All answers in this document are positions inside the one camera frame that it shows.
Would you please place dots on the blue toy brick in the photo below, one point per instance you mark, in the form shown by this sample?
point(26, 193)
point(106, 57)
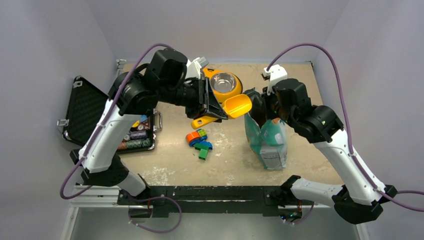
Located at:
point(207, 144)

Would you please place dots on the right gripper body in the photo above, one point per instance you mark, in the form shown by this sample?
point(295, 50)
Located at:
point(272, 108)

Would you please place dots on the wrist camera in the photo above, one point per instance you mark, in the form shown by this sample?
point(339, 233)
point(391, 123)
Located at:
point(195, 67)
point(273, 75)

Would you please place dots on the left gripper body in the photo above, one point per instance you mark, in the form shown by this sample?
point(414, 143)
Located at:
point(192, 96)

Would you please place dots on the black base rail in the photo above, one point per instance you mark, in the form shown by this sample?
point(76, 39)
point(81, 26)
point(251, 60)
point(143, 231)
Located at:
point(162, 200)

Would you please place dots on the orange blue toy truck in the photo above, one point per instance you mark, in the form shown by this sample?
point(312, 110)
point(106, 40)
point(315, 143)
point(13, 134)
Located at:
point(196, 136)

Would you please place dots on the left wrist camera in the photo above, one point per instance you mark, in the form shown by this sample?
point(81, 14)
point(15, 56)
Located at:
point(195, 67)

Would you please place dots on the yellow double pet bowl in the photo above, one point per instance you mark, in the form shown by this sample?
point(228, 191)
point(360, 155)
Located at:
point(224, 84)

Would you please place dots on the green toy brick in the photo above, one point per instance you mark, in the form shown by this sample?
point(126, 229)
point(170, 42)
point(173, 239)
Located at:
point(203, 151)

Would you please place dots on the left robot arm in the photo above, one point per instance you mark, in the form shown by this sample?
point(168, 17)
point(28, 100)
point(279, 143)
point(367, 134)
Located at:
point(170, 78)

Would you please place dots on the black poker chip case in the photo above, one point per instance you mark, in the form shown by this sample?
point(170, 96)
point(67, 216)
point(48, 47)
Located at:
point(85, 108)

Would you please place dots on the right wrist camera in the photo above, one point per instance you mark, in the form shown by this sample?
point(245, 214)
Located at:
point(273, 75)

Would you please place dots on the yellow plastic scoop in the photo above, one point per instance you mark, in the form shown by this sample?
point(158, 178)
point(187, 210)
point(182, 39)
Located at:
point(231, 108)

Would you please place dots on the green dog food bag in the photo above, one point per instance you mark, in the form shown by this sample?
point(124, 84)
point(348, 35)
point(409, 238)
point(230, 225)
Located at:
point(266, 134)

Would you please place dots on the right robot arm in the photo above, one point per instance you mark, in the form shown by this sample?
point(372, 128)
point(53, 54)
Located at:
point(360, 198)

